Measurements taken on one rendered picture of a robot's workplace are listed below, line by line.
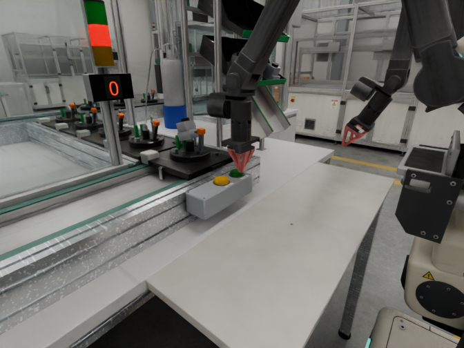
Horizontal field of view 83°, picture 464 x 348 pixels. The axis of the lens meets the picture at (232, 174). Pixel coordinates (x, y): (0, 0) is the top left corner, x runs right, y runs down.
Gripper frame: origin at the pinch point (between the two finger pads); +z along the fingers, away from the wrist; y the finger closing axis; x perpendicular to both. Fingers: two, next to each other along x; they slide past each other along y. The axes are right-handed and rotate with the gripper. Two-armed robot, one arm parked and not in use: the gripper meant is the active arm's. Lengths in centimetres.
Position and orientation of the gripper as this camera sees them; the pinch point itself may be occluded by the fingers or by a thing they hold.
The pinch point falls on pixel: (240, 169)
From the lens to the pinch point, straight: 76.7
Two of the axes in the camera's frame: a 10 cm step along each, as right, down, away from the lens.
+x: 7.9, 2.3, -5.7
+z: 0.1, 9.2, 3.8
